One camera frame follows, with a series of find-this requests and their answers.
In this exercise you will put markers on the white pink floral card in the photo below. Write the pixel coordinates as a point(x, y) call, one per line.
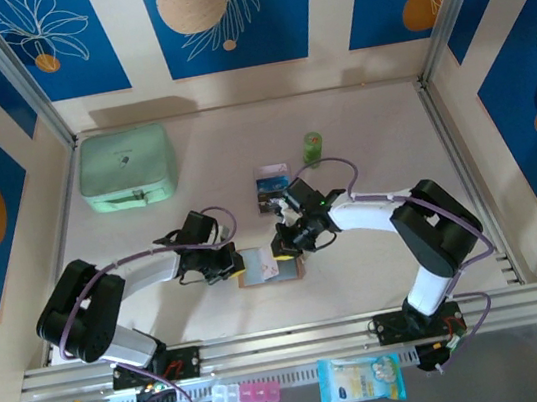
point(270, 269)

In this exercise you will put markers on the blue credit card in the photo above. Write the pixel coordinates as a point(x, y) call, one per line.
point(270, 185)

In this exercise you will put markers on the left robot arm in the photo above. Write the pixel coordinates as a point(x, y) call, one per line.
point(148, 274)

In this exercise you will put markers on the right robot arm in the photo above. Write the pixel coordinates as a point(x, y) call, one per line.
point(362, 217)

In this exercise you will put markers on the small green bottle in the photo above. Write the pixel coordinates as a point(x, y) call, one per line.
point(313, 150)

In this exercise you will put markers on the pink pill box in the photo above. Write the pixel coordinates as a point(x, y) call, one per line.
point(260, 393)

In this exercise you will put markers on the clear pill box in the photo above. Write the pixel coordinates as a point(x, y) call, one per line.
point(226, 395)

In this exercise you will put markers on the mint green zip pouch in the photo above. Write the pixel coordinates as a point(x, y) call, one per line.
point(127, 166)

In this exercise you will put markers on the wet wipes pack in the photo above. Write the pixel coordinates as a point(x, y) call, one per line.
point(361, 380)

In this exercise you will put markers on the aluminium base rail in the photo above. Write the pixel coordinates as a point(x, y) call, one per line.
point(289, 342)

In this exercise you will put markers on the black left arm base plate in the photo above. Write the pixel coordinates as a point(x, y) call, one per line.
point(186, 362)

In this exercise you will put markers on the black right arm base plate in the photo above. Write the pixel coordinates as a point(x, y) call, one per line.
point(391, 328)

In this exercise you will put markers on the aluminium side rail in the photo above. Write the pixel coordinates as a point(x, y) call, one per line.
point(471, 191)
point(63, 231)

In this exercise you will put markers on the aluminium corner post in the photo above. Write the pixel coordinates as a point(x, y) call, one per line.
point(456, 1)
point(12, 72)

